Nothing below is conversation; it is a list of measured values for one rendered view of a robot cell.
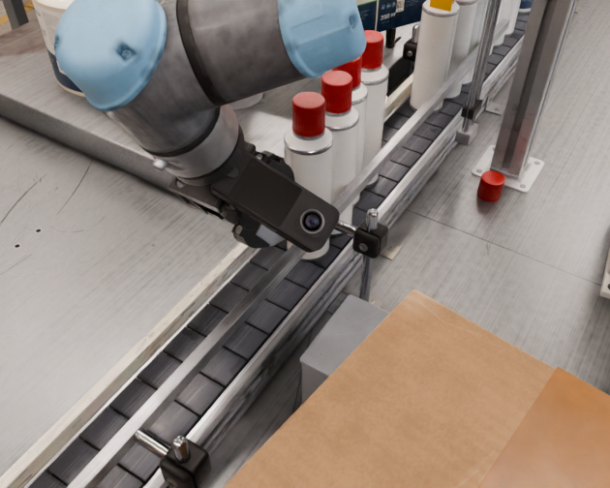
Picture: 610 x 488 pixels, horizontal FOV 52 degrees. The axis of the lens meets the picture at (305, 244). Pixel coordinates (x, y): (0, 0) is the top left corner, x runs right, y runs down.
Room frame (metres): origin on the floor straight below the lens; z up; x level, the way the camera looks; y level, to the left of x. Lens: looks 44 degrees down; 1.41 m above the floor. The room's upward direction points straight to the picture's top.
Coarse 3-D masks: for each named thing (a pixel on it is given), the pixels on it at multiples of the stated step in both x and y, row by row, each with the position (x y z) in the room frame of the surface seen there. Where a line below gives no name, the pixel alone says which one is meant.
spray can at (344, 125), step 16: (336, 80) 0.58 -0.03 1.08; (336, 96) 0.57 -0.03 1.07; (336, 112) 0.57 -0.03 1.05; (352, 112) 0.58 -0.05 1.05; (336, 128) 0.56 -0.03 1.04; (352, 128) 0.57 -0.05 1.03; (336, 144) 0.56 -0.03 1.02; (352, 144) 0.57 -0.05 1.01; (336, 160) 0.56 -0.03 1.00; (352, 160) 0.57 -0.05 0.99; (336, 176) 0.56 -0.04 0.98; (352, 176) 0.57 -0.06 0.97; (336, 192) 0.56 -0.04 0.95
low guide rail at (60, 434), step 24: (240, 264) 0.49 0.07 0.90; (216, 288) 0.46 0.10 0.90; (168, 312) 0.41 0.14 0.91; (192, 312) 0.42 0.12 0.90; (144, 336) 0.38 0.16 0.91; (168, 336) 0.39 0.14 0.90; (120, 360) 0.35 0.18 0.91; (144, 360) 0.36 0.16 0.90; (96, 384) 0.32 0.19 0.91; (120, 384) 0.33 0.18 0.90; (72, 408) 0.30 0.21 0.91; (96, 408) 0.31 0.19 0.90; (48, 432) 0.28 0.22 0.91; (72, 432) 0.28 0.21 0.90; (24, 456) 0.25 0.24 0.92; (48, 456) 0.26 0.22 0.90; (0, 480) 0.23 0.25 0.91; (24, 480) 0.24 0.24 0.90
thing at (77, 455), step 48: (384, 144) 0.75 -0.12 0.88; (384, 192) 0.65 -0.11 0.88; (336, 240) 0.55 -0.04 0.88; (240, 288) 0.47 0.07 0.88; (288, 288) 0.47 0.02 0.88; (192, 336) 0.41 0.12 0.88; (240, 336) 0.41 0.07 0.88; (144, 384) 0.35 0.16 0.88; (192, 384) 0.35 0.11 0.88; (96, 432) 0.29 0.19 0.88; (48, 480) 0.25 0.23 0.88; (144, 480) 0.25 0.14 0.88
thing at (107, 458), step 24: (504, 24) 0.97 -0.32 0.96; (456, 72) 0.82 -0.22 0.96; (432, 96) 0.75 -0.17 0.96; (408, 120) 0.69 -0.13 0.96; (288, 264) 0.43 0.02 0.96; (264, 288) 0.40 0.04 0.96; (240, 312) 0.37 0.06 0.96; (216, 336) 0.34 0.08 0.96; (192, 360) 0.32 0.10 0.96; (168, 384) 0.29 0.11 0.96; (144, 408) 0.27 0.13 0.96; (120, 432) 0.25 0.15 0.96; (96, 456) 0.23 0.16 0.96; (120, 456) 0.23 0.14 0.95; (96, 480) 0.21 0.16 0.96
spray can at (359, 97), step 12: (360, 60) 0.63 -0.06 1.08; (348, 72) 0.62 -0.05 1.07; (360, 72) 0.63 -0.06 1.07; (360, 84) 0.63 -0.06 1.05; (360, 96) 0.62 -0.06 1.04; (360, 108) 0.61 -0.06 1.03; (360, 120) 0.62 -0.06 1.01; (360, 132) 0.62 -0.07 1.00; (360, 144) 0.62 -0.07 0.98; (360, 156) 0.62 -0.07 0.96; (360, 168) 0.62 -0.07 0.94
